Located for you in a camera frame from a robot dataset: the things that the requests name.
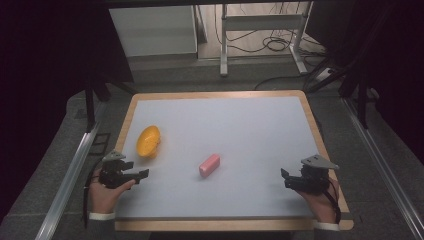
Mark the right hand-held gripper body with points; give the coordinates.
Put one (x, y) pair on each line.
(313, 178)

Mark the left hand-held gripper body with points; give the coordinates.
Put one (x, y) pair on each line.
(111, 175)

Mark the person's left hand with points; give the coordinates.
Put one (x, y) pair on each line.
(103, 196)

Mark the person's right hand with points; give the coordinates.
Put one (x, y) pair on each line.
(320, 203)

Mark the orange mango-shaped object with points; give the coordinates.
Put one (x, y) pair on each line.
(148, 141)

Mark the black metal stand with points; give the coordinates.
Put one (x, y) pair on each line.
(89, 106)
(361, 90)

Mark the pink soap bar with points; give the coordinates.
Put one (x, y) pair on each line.
(209, 165)

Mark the white power strip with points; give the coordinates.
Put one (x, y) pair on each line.
(325, 74)

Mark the dark curtain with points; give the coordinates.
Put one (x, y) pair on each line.
(400, 66)
(40, 83)

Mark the white cabinet panel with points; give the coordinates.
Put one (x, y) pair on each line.
(153, 31)

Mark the aluminium rail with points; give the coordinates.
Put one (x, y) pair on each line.
(66, 186)
(383, 160)

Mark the white metal desk frame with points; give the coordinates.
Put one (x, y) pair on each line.
(263, 22)

